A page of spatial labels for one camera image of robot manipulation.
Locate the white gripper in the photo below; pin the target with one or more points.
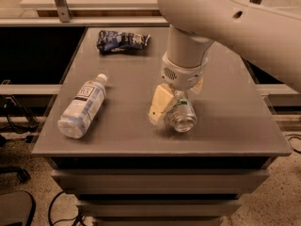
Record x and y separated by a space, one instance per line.
183 74

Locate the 7up soda can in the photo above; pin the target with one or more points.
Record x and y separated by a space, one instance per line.
182 117

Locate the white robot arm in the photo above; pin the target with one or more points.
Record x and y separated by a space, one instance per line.
267 37

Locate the blue chip bag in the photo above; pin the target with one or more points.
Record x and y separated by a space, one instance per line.
110 41

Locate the grey drawer cabinet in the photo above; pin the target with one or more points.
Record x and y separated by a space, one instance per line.
126 172

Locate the clear plastic water bottle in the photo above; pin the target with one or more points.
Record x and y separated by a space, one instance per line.
79 114

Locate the black office chair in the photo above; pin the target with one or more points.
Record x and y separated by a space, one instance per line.
17 206

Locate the metal railing frame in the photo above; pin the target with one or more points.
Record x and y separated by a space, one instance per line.
94 13

